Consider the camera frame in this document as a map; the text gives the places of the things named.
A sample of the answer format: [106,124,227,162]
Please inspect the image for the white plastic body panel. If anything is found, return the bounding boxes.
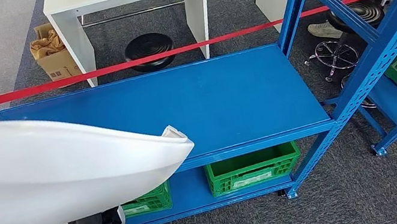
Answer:
[0,86,205,224]

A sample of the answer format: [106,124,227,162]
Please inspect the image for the black round stool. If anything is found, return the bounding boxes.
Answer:
[121,29,178,76]

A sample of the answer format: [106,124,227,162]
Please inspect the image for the open cardboard box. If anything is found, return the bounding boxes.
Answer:
[26,19,85,92]

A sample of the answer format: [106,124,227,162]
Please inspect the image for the crumpled brown packing paper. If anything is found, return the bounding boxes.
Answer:
[27,26,68,61]

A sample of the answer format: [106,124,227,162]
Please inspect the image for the black stool chrome base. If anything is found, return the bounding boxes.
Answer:
[295,0,395,88]

